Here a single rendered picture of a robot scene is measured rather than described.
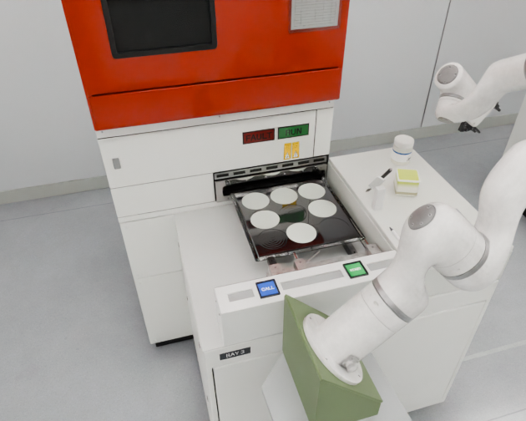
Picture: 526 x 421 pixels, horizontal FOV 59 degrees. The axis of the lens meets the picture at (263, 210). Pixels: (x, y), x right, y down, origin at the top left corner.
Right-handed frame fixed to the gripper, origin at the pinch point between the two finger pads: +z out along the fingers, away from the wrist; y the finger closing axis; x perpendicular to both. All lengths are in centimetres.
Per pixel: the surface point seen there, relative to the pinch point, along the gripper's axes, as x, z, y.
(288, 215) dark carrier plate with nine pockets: 12, -32, -65
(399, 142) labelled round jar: 15.4, -7.0, -23.4
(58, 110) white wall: 193, -56, -137
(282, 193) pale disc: 24, -29, -63
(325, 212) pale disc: 8, -23, -57
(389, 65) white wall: 156, 112, 11
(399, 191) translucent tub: -1.7, -11.6, -35.6
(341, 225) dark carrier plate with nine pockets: -1, -23, -56
